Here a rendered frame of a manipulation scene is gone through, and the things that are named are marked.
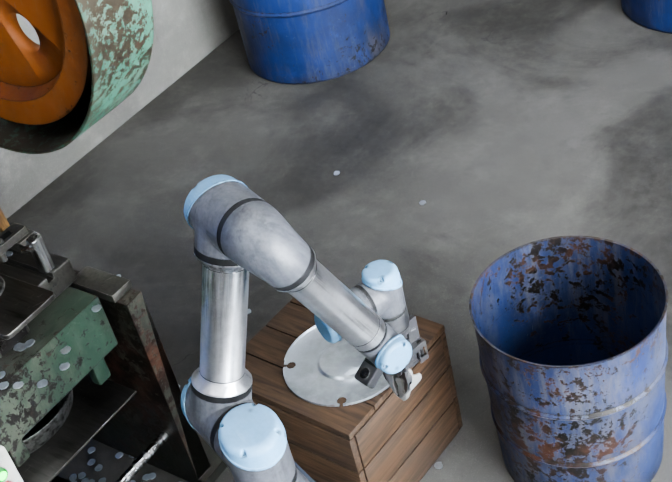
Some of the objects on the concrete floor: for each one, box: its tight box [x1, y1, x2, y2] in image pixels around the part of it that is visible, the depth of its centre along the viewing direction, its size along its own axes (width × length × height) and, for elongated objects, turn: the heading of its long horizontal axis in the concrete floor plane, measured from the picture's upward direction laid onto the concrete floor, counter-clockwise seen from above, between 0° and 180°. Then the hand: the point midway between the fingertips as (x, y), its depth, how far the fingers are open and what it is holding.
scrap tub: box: [469, 236, 668, 482], centre depth 260 cm, size 42×42×48 cm
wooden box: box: [245, 297, 463, 482], centre depth 277 cm, size 40×38×35 cm
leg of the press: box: [70, 266, 227, 482], centre depth 288 cm, size 92×12×90 cm, turn 70°
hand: (400, 397), depth 248 cm, fingers closed
